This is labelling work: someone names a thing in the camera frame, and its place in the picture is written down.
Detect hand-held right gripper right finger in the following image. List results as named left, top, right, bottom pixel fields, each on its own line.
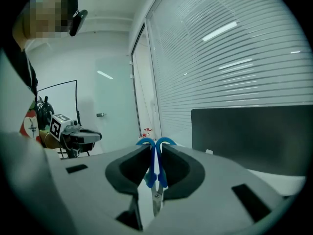
left=143, top=142, right=286, bottom=235

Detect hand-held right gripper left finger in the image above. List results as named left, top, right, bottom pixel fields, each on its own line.
left=61, top=143, right=153, bottom=231

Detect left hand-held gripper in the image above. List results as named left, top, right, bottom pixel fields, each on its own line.
left=49, top=113, right=103, bottom=157

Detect blue-handled scissors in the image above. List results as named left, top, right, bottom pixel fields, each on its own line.
left=135, top=137, right=178, bottom=217

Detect person's left forearm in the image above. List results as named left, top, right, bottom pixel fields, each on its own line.
left=39, top=129, right=62, bottom=149

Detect black-framed whiteboard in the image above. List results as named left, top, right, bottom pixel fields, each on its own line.
left=36, top=79, right=79, bottom=128

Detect long black desk divider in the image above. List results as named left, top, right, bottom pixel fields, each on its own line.
left=190, top=104, right=313, bottom=177

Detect person's black printed shirt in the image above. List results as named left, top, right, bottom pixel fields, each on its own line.
left=1, top=44, right=44, bottom=144

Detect person's head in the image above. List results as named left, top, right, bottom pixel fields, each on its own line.
left=11, top=0, right=80, bottom=49

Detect black device with green strap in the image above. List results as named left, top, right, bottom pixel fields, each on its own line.
left=36, top=96, right=55, bottom=131

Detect black head camera mount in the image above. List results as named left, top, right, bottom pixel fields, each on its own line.
left=68, top=9, right=89, bottom=37

